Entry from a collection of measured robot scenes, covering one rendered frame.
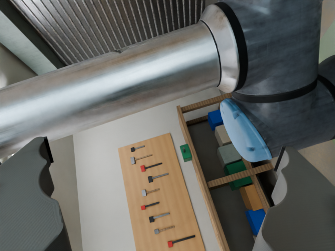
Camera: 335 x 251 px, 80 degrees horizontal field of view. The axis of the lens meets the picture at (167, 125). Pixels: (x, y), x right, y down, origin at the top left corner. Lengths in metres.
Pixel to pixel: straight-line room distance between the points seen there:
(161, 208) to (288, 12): 2.96
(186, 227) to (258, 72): 2.87
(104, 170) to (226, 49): 3.25
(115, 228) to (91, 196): 0.61
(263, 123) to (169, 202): 2.79
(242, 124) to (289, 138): 0.09
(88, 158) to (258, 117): 3.38
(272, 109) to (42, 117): 0.37
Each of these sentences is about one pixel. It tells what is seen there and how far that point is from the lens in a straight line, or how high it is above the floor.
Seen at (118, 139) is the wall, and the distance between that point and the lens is 3.53.
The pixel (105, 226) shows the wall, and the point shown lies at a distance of 3.39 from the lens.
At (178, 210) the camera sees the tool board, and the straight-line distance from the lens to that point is 3.11.
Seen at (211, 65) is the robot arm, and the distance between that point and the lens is 0.33.
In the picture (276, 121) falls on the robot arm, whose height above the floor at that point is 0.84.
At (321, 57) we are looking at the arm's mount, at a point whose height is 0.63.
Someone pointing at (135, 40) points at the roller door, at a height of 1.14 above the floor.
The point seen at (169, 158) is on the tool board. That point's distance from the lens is 3.21.
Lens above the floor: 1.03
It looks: level
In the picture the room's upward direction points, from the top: 107 degrees counter-clockwise
